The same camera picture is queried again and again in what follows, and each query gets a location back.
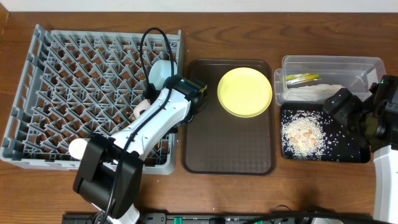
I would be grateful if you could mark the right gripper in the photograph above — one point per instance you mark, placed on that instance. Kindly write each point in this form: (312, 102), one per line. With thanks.
(352, 102)

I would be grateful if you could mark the white napkin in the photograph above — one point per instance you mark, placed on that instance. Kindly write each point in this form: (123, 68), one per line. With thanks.
(311, 93)

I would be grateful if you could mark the light blue bowl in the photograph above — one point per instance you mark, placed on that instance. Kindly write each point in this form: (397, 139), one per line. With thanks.
(158, 74)

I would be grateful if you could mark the yellow plate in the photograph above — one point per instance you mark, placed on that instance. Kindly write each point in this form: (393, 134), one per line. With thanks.
(244, 92)

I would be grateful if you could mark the pink bowl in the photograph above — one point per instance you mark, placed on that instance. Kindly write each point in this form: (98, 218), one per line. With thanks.
(141, 107)

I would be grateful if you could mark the green snack wrapper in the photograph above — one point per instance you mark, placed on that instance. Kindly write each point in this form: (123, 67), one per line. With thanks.
(301, 78)

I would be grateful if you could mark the white cup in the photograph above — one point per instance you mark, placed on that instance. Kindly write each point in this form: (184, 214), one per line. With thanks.
(77, 147)

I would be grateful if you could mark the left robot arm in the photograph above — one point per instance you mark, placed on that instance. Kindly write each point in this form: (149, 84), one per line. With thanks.
(110, 171)

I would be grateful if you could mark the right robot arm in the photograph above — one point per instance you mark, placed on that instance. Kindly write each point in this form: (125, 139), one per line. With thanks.
(373, 122)

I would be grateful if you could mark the black waste tray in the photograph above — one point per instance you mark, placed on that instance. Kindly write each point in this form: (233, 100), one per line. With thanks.
(339, 146)

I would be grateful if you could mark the rice and nut scraps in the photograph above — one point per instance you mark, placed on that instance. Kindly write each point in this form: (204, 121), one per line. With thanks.
(303, 135)

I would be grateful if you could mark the clear plastic bin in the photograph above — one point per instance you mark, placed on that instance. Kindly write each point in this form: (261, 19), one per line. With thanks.
(357, 74)

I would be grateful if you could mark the dark brown serving tray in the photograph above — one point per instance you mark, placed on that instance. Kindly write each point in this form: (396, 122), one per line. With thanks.
(217, 142)

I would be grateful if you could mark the grey plastic dish rack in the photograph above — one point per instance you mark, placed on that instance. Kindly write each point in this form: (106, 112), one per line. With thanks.
(77, 83)

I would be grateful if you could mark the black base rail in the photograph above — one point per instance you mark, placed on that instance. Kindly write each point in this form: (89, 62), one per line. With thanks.
(275, 218)

